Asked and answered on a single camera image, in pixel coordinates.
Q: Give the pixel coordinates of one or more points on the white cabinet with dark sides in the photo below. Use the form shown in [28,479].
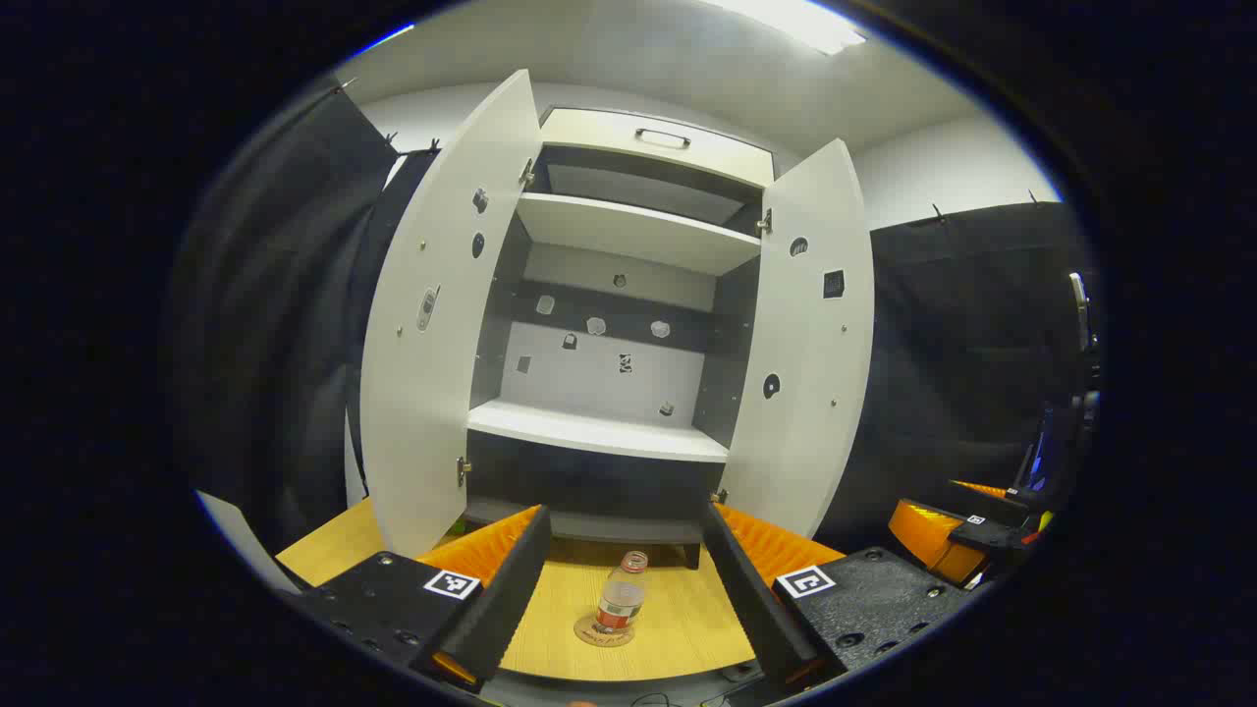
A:
[589,373]

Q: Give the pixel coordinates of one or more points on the ceiling light panel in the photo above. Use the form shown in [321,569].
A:
[795,20]

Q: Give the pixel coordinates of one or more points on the white panel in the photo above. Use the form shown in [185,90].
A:
[241,535]

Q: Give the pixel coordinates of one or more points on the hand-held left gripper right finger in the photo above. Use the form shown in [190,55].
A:
[746,599]

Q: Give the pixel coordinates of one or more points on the white cabinet shelf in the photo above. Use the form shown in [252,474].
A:
[589,430]
[628,231]

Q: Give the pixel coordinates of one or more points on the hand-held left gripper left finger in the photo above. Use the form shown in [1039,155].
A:
[511,589]

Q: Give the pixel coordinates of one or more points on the white cabinet door with cat sticker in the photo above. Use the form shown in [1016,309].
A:
[805,442]

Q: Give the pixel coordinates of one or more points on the round wooden coaster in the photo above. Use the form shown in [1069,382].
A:
[589,636]

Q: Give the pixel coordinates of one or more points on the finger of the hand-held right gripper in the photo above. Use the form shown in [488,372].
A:
[982,503]
[923,535]

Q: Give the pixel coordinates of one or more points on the clear plastic bottle red label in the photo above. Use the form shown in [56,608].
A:
[621,599]

